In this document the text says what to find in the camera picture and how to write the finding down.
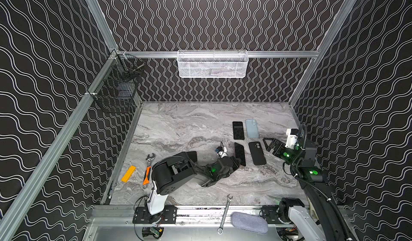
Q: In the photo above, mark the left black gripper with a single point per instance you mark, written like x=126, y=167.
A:
x=232, y=161

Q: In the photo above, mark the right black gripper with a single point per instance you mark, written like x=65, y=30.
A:
x=278, y=147

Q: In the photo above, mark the black phone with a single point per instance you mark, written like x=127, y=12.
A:
x=240, y=154
x=192, y=155

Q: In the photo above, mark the black phone case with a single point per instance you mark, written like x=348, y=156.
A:
x=257, y=153

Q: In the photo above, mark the pale blue phone case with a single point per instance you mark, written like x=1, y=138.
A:
x=252, y=129

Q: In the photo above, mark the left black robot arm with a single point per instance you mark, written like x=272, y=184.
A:
x=172, y=172

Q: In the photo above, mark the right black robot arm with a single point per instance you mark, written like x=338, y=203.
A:
x=301, y=159

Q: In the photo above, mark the grey cloth pad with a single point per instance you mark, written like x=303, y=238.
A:
x=248, y=222

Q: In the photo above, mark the silver wrench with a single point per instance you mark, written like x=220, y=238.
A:
x=228, y=201

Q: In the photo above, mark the yellow block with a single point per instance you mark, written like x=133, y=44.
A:
x=128, y=174

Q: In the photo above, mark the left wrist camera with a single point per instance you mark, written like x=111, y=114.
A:
x=221, y=151

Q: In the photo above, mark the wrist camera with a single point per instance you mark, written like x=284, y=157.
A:
x=292, y=138
x=221, y=151

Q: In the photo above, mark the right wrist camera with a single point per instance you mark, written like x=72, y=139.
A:
x=292, y=138

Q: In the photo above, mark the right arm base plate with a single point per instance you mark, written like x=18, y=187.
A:
x=273, y=216

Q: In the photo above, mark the orange handled adjustable wrench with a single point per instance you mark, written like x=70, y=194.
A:
x=149, y=159

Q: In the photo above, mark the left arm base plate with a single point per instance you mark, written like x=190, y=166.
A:
x=167, y=216

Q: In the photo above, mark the white wire basket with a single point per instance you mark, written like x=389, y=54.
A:
x=212, y=63

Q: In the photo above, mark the black wire basket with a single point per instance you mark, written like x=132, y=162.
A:
x=116, y=93

